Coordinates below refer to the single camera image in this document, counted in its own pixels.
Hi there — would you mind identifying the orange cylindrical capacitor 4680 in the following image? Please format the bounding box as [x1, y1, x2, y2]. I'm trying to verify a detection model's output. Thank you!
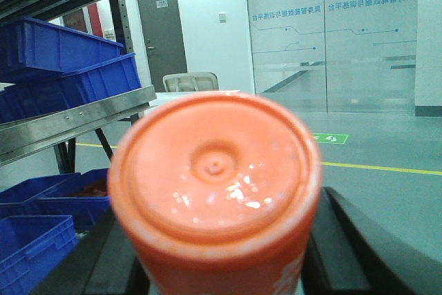
[108, 91, 322, 294]

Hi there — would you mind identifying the blue bin lower far right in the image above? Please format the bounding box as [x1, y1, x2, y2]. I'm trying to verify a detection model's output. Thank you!
[1, 173, 80, 218]

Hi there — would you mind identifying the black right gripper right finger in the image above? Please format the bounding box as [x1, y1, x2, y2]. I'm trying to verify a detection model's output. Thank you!
[302, 187, 441, 294]

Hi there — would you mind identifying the blue bin with red bags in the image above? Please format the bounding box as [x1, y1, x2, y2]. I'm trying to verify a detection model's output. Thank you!
[37, 169, 110, 231]

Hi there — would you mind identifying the steel shelf rail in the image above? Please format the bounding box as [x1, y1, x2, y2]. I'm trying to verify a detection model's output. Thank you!
[1, 85, 156, 166]

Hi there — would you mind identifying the grey door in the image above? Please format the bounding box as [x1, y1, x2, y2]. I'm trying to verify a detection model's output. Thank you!
[137, 0, 187, 92]

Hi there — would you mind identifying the frosted glass partition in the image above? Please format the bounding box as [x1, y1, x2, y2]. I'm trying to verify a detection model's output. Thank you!
[247, 0, 418, 114]

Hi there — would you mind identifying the large blue bin behind capacitor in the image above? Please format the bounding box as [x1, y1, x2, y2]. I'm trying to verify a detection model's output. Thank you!
[1, 17, 123, 83]

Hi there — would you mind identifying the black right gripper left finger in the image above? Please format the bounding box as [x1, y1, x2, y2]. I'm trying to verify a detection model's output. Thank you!
[31, 209, 150, 294]

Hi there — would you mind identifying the blue bin upper right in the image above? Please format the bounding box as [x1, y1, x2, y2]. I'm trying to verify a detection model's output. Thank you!
[1, 53, 142, 123]

